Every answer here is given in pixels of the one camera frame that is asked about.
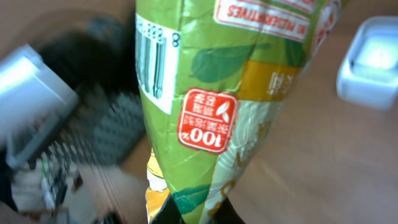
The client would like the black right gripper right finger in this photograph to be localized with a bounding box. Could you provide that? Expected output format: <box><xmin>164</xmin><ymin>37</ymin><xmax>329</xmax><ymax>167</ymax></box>
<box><xmin>213</xmin><ymin>198</ymin><xmax>245</xmax><ymax>224</ymax></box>

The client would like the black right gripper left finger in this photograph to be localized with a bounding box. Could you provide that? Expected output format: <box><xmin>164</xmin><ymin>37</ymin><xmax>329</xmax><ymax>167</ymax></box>
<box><xmin>149</xmin><ymin>195</ymin><xmax>185</xmax><ymax>224</ymax></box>

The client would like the white barcode scanner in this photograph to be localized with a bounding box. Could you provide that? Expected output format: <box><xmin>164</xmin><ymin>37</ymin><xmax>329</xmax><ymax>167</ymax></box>
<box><xmin>336</xmin><ymin>16</ymin><xmax>397</xmax><ymax>111</ymax></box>

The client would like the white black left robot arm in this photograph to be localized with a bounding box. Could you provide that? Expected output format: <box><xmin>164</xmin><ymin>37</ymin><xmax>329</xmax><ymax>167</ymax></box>
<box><xmin>1</xmin><ymin>16</ymin><xmax>137</xmax><ymax>212</ymax></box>

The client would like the green yellow snack packet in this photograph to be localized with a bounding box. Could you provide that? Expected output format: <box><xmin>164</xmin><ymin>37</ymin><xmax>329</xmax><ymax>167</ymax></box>
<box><xmin>135</xmin><ymin>0</ymin><xmax>346</xmax><ymax>223</ymax></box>

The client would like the grey plastic basket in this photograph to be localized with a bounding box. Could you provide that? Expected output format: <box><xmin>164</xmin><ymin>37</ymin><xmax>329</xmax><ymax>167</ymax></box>
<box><xmin>40</xmin><ymin>83</ymin><xmax>147</xmax><ymax>169</ymax></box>

